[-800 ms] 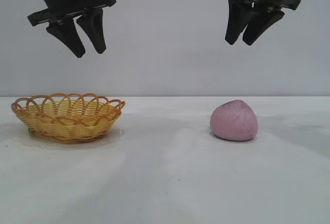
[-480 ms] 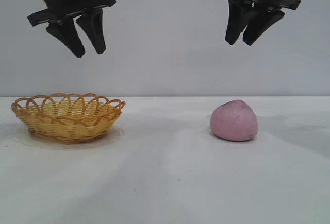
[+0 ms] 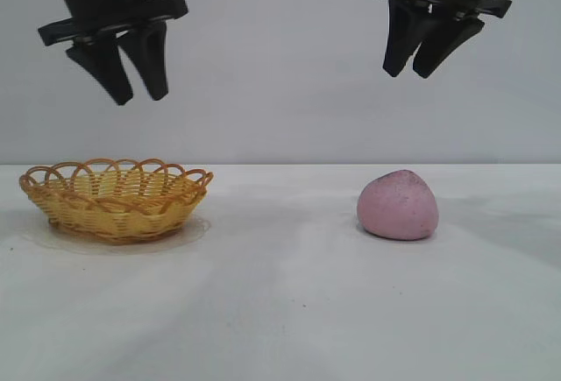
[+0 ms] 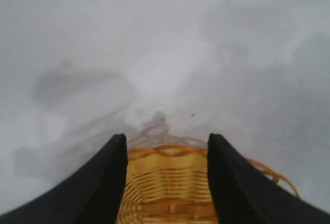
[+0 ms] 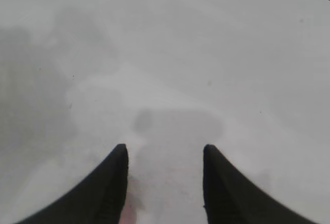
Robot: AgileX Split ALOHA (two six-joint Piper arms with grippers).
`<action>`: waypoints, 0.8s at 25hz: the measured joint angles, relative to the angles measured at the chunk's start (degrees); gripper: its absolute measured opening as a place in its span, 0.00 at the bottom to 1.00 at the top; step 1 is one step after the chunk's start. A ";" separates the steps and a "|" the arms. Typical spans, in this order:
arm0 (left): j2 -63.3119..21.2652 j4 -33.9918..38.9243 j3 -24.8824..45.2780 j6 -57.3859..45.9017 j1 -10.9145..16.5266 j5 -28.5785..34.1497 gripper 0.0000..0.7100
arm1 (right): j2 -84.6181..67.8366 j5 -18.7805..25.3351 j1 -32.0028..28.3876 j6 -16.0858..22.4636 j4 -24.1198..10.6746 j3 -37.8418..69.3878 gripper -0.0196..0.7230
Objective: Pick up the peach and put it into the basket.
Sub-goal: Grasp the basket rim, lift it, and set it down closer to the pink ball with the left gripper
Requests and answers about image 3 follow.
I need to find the yellow woven wicker basket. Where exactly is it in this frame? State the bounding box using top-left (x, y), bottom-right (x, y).
top-left (18, 157), bottom-right (215, 246)

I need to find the pink peach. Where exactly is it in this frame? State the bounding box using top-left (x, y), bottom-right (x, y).
top-left (356, 169), bottom-right (440, 242)

